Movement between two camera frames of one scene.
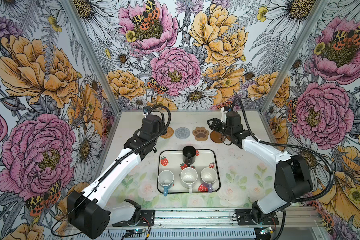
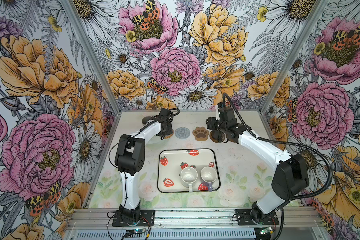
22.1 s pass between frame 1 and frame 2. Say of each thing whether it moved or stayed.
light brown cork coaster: stayed
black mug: moved
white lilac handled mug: stayed
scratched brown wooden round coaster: stayed
